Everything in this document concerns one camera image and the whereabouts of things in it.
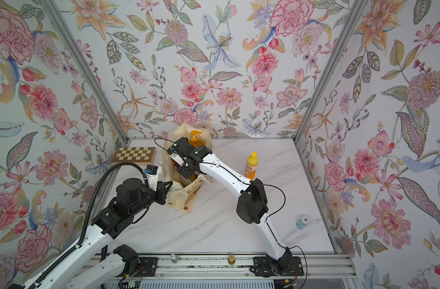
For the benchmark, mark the cream canvas shopping bag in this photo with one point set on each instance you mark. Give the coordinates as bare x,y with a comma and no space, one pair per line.
183,192

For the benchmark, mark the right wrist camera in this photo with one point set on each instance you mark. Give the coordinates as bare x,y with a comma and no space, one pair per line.
174,155

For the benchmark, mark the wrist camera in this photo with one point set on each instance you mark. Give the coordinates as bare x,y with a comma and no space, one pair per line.
152,175
174,155

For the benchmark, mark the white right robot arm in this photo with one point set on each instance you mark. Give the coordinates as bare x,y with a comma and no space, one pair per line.
252,202

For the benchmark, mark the aluminium corner post right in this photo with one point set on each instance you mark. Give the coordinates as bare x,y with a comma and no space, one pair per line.
353,17

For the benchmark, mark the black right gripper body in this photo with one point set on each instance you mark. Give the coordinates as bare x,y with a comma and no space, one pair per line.
186,171

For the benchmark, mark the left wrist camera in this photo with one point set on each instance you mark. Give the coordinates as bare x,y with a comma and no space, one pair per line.
152,175

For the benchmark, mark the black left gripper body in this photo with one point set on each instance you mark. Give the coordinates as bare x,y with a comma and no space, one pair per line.
147,200

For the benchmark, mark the aluminium corner post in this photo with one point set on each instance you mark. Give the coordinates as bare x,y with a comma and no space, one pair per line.
53,13
353,17

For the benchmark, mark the wooden chess board box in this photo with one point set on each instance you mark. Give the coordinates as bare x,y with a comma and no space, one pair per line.
138,155

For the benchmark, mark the aluminium corner post left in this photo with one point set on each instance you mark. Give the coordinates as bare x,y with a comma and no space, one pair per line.
53,13

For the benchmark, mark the large orange pump soap bottle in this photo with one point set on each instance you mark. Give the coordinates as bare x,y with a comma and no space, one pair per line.
195,139

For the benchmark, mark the orange bottle yellow cap front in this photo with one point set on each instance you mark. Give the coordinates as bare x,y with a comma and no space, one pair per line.
251,166

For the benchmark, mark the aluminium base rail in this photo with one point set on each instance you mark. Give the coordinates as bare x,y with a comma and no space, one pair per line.
202,271

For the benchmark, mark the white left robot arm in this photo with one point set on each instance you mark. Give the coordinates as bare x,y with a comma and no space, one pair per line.
106,226

